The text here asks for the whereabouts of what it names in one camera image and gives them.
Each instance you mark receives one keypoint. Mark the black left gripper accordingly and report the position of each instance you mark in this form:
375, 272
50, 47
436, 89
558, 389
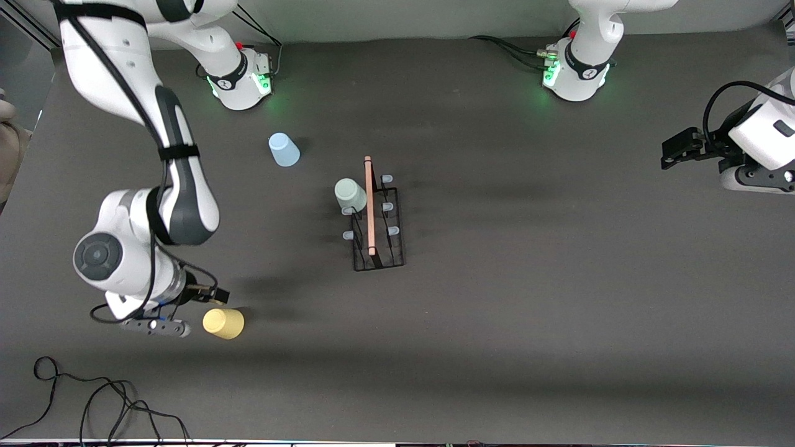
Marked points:
714, 147

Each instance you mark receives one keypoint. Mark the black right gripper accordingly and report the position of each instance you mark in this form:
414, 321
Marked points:
188, 295

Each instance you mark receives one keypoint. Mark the yellow plastic cup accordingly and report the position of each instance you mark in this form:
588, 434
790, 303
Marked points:
225, 324

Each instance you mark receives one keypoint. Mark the pale green plastic cup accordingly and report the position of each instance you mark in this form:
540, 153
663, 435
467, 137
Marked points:
349, 194

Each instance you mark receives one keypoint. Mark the beige sleeved person forearm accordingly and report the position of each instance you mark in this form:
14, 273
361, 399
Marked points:
12, 155

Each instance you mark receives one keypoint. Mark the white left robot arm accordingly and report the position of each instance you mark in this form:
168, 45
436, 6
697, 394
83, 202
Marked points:
584, 68

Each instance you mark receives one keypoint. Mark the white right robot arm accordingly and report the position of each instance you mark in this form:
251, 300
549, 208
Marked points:
118, 62

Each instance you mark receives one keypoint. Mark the light blue plastic cup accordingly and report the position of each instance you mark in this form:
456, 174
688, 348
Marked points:
284, 152

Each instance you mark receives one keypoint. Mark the aluminium frame rail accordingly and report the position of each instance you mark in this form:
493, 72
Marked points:
31, 30

